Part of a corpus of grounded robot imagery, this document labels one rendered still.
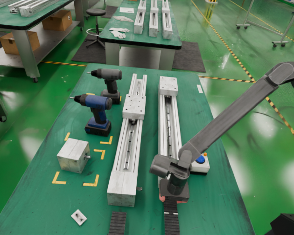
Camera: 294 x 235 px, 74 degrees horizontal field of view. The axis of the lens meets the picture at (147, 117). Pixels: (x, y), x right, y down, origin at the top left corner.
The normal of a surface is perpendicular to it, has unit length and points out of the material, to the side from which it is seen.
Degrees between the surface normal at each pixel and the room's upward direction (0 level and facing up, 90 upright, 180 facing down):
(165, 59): 90
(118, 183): 0
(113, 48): 90
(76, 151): 0
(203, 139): 35
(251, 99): 48
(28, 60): 90
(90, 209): 0
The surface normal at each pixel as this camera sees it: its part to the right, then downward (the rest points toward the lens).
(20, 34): -0.02, 0.65
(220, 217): 0.09, -0.76
